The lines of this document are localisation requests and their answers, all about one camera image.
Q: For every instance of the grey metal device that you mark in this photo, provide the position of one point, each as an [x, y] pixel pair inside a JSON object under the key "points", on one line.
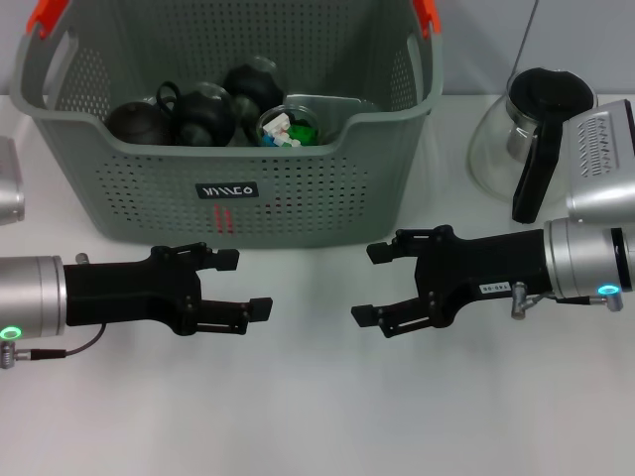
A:
{"points": [[10, 188]]}

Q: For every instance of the green toy brick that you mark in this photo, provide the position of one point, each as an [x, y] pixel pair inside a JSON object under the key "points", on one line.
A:
{"points": [[303, 134]]}

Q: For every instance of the grey perforated storage basket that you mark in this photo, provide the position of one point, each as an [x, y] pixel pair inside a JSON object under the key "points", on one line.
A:
{"points": [[297, 208]]}

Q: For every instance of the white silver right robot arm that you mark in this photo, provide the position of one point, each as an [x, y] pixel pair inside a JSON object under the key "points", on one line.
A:
{"points": [[595, 198]]}

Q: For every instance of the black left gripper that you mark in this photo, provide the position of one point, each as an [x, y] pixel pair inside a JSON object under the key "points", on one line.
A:
{"points": [[134, 292]]}

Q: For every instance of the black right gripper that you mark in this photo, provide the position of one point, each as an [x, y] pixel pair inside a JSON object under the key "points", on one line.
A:
{"points": [[486, 277]]}

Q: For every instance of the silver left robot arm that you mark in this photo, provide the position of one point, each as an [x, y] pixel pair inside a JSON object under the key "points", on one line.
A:
{"points": [[30, 297]]}

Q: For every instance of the white toy plate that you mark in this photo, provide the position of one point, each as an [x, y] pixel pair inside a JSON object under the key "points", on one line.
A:
{"points": [[275, 124]]}

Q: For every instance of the white toy brick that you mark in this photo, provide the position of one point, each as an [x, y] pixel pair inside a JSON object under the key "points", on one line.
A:
{"points": [[289, 143]]}

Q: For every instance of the dark clay teapot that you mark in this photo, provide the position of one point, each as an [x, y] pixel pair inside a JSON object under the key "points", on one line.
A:
{"points": [[134, 126]]}

